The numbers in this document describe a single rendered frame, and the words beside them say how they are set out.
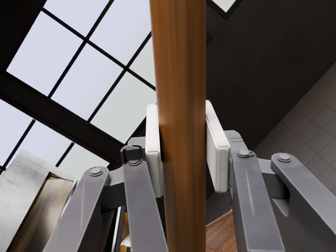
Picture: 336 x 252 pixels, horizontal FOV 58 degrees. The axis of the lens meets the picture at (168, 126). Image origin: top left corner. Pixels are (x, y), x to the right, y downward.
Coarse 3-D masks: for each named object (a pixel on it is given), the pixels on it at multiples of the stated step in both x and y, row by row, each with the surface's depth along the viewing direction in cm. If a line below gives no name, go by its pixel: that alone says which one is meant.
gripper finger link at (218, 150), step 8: (208, 104) 21; (208, 112) 20; (208, 120) 18; (216, 120) 18; (208, 128) 18; (216, 128) 17; (208, 136) 18; (216, 136) 17; (224, 136) 17; (208, 144) 18; (216, 144) 16; (224, 144) 16; (208, 152) 19; (216, 152) 16; (224, 152) 16; (208, 160) 19; (216, 160) 16; (224, 160) 16; (216, 168) 16; (224, 168) 16; (216, 176) 16; (224, 176) 16; (216, 184) 17; (224, 184) 16; (224, 192) 17
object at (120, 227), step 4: (116, 208) 200; (124, 208) 186; (116, 212) 195; (120, 212) 182; (124, 212) 183; (120, 216) 179; (112, 220) 197; (120, 220) 176; (112, 224) 192; (120, 224) 174; (112, 228) 187; (120, 228) 171; (112, 232) 182; (120, 232) 169; (112, 236) 177; (120, 236) 166; (108, 240) 184; (116, 240) 163; (120, 240) 164; (108, 244) 179; (116, 244) 160; (108, 248) 175; (116, 248) 158
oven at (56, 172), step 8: (24, 152) 189; (32, 160) 188; (40, 160) 193; (48, 168) 192; (56, 168) 197; (0, 176) 164; (56, 176) 193; (64, 176) 196; (72, 176) 201; (128, 232) 216; (104, 248) 184
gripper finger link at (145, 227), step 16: (128, 144) 15; (128, 160) 15; (144, 160) 15; (128, 176) 14; (144, 176) 14; (128, 192) 13; (144, 192) 13; (128, 208) 12; (144, 208) 12; (128, 224) 11; (144, 224) 11; (160, 224) 11; (144, 240) 10; (160, 240) 10
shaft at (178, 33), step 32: (160, 0) 15; (192, 0) 15; (160, 32) 16; (192, 32) 15; (160, 64) 16; (192, 64) 16; (160, 96) 17; (192, 96) 17; (160, 128) 19; (192, 128) 18; (192, 160) 19; (192, 192) 20; (192, 224) 21
